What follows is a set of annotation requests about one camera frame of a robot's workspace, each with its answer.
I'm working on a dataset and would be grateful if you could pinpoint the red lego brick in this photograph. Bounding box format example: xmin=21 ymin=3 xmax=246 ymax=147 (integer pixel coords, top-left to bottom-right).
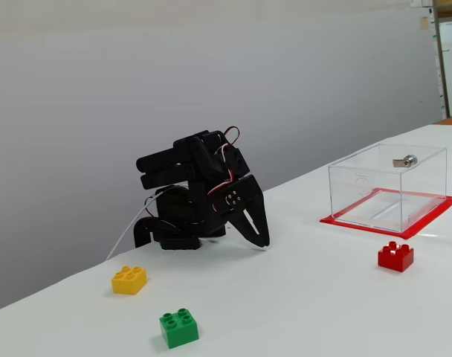
xmin=377 ymin=240 xmax=415 ymax=273

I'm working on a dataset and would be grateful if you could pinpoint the red tape frame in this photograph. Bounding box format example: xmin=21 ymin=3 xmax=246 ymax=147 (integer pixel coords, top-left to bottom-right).
xmin=319 ymin=187 xmax=452 ymax=239

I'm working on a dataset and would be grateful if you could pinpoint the green lego brick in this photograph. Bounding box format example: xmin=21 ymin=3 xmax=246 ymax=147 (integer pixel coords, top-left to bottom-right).
xmin=158 ymin=307 xmax=200 ymax=350

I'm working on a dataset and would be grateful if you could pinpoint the wooden shelf post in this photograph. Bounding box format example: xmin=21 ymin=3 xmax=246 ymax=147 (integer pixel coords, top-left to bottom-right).
xmin=432 ymin=0 xmax=452 ymax=120

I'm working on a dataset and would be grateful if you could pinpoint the red white black servo wire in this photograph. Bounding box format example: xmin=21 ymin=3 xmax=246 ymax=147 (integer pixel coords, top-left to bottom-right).
xmin=207 ymin=126 xmax=242 ymax=198
xmin=143 ymin=193 xmax=161 ymax=220

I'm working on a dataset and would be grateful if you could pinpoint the transparent plastic box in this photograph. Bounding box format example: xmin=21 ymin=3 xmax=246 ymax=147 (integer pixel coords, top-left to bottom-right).
xmin=328 ymin=143 xmax=448 ymax=234

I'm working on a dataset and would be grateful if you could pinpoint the metal box lock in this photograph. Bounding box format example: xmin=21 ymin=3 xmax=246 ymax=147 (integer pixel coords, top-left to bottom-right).
xmin=392 ymin=154 xmax=419 ymax=169

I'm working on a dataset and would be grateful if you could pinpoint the yellow lego brick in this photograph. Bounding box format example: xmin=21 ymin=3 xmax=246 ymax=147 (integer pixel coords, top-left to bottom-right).
xmin=111 ymin=266 xmax=149 ymax=296

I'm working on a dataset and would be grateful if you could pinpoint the white cable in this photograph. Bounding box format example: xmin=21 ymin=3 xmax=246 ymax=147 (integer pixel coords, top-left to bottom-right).
xmin=106 ymin=187 xmax=177 ymax=261

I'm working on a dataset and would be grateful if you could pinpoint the black table clamp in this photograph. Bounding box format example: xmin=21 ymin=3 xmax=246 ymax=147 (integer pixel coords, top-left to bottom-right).
xmin=132 ymin=217 xmax=160 ymax=249

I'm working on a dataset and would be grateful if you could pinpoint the white cabinet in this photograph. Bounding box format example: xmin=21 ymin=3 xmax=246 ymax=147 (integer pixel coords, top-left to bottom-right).
xmin=439 ymin=20 xmax=452 ymax=117

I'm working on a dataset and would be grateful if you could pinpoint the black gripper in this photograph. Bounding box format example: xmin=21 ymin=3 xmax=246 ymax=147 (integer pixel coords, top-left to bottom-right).
xmin=210 ymin=147 xmax=271 ymax=248

